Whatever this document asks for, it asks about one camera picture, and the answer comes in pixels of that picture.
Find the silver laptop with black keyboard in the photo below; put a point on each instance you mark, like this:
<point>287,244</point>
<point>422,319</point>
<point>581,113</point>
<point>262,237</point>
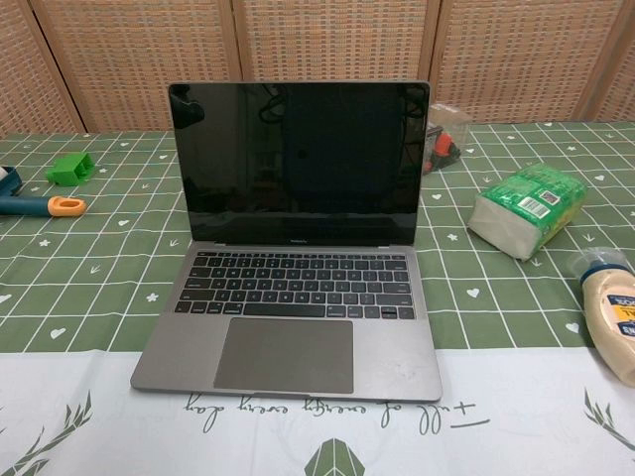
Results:
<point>297,347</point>

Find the clear bag of red-black parts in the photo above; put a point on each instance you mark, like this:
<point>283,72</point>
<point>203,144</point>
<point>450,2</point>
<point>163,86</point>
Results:
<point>446,144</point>

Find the green checked tablecloth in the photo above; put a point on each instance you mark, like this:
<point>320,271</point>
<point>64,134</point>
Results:
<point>99,297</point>

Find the green plastic block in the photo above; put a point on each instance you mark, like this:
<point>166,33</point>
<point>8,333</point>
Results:
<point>67,171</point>

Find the mayonnaise squeeze bottle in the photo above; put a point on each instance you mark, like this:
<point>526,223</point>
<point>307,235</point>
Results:
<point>610,322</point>

